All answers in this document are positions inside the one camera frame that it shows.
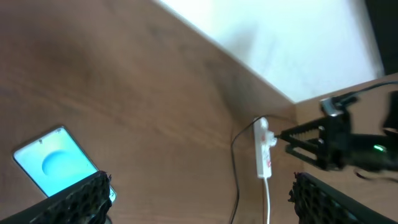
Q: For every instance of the white power strip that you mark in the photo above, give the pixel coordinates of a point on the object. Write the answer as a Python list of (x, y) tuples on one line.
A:
[(264, 139)]

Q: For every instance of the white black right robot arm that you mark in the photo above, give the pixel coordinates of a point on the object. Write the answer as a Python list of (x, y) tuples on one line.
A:
[(370, 152)]

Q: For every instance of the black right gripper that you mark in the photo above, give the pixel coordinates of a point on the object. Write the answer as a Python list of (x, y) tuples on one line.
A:
[(332, 132)]

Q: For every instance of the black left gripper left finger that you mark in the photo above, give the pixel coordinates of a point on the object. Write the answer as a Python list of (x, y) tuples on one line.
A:
[(85, 202)]

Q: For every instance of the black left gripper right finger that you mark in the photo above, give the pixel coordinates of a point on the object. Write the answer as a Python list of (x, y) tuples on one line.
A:
[(315, 202)]

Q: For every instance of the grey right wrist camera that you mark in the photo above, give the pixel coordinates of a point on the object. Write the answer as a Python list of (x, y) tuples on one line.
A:
[(329, 108)]

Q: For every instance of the blue Galaxy smartphone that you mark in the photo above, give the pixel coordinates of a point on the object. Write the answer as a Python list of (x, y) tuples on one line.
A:
[(54, 161)]

